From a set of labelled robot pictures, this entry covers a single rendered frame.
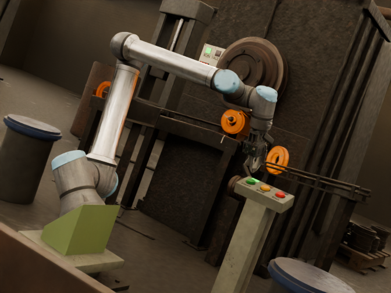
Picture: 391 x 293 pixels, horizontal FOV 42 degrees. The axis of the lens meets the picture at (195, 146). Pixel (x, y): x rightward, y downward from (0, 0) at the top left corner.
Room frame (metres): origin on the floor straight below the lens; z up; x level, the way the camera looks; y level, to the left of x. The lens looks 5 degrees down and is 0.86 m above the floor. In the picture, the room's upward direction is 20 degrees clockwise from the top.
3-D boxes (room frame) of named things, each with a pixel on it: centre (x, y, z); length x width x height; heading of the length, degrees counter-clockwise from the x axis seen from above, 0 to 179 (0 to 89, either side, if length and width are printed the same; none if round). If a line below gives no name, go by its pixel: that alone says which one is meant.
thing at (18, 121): (2.77, 0.87, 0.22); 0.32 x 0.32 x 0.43
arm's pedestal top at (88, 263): (2.04, 0.33, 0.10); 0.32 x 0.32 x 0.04; 59
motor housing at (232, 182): (2.88, -0.37, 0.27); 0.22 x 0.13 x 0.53; 58
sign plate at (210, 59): (3.45, 0.07, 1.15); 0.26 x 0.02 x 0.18; 58
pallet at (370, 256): (4.73, -1.37, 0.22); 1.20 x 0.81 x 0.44; 56
